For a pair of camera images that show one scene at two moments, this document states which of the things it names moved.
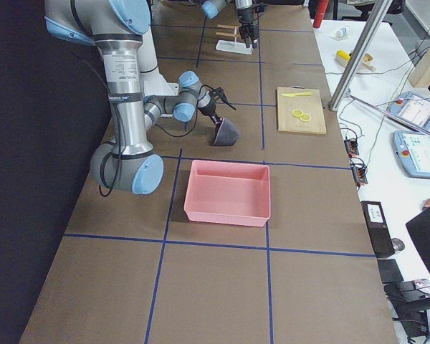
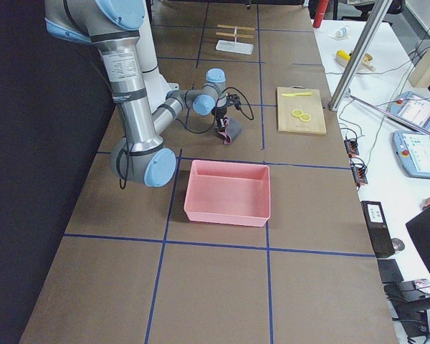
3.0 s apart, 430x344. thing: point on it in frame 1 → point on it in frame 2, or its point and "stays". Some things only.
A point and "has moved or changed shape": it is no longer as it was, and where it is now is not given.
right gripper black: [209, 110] → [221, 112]
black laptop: [427, 234] stays
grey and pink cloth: [228, 134] has moved or changed shape
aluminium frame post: [375, 18] stays
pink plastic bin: [228, 193] stays
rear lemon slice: [297, 112] stays
